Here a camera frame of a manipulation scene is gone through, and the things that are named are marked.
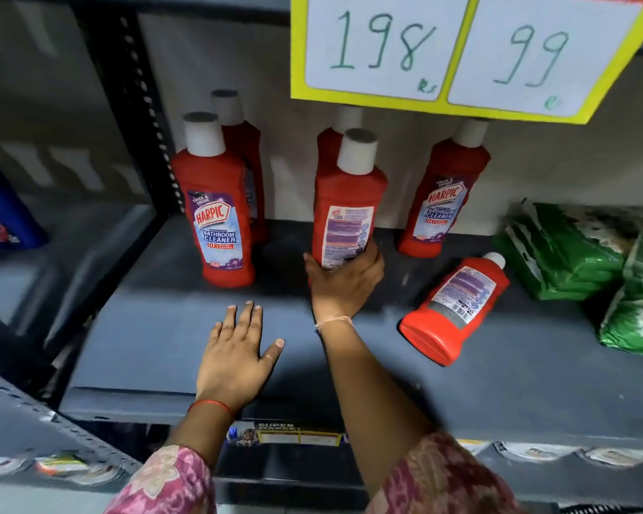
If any person's left hand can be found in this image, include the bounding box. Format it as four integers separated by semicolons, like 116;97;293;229
195;301;285;412

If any person's right hand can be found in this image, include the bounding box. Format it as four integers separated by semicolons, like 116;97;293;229
303;237;386;325

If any red cleaner bottle white cap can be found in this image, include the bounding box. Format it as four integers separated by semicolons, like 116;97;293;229
211;90;269;245
316;106;364;178
171;111;256;289
399;252;511;367
398;119;492;259
311;128;389;271

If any person's left forearm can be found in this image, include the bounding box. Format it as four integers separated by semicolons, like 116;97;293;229
165;401;238;467

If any person's right forearm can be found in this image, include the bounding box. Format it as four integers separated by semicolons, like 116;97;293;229
317;319;441;499

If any red thread wrist band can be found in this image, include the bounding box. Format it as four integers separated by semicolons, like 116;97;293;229
189;399;234;416

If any yellow shelf edge label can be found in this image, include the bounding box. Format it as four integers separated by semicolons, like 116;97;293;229
226;420;350;448

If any pink patterned left sleeve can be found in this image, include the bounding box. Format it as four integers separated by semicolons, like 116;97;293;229
104;444;218;514

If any pink patterned sleeve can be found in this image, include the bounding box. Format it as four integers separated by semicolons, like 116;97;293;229
104;444;218;514
379;432;527;514

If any grey neighbouring shelf board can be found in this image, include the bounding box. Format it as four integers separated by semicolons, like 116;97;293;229
0;202;157;360

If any pink patterned right sleeve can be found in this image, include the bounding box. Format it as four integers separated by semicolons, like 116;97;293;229
379;432;527;514

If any green detergent packet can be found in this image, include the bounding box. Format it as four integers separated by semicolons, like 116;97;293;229
492;229;618;302
514;199;643;277
599;197;643;356

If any grey metal shelf board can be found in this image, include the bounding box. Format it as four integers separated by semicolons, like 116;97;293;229
59;214;643;451

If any blue plastic bottle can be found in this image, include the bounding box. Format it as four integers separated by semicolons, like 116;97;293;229
0;157;49;253

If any yellow and white price sign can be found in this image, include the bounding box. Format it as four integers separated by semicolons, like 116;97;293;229
290;0;643;125

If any grey perforated shelf rail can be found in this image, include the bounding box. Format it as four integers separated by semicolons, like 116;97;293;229
0;363;142;487

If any black perforated shelf post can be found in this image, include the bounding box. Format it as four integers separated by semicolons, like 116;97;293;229
72;0;186;216

